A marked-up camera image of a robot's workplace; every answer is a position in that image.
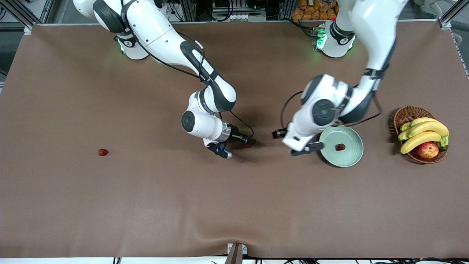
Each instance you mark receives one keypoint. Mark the metal mount bracket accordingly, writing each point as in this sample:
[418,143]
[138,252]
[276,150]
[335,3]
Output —
[236,255]

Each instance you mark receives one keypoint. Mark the pale green round plate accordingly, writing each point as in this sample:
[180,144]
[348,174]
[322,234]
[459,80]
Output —
[350,156]

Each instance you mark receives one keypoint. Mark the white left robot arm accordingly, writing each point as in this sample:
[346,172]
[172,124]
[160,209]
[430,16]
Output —
[315,113]

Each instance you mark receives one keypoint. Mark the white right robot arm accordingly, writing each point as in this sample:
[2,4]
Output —
[154,29]

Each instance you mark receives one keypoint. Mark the brown table cloth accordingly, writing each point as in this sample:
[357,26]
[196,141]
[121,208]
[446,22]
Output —
[234,201]

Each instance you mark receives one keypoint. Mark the aluminium frame strut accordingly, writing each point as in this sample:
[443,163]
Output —
[447,21]
[20,14]

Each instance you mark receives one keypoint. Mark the bag of orange bread rolls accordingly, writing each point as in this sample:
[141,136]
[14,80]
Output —
[304,13]

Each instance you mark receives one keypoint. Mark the aluminium frame post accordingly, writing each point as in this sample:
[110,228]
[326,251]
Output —
[187,11]

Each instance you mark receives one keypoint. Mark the brown wicker basket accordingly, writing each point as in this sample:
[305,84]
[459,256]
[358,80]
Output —
[408,114]

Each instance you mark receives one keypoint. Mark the white terminal strip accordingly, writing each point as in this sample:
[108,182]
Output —
[238,17]

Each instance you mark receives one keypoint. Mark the red yellow apple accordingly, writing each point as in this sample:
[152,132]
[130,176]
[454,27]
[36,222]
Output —
[427,150]

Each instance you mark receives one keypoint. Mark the greenish yellow banana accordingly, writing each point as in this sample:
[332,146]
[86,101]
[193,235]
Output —
[403,135]
[405,127]

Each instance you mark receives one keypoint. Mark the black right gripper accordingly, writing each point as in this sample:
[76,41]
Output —
[236,136]

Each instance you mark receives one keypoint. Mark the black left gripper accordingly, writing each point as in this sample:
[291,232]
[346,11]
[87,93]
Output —
[279,134]

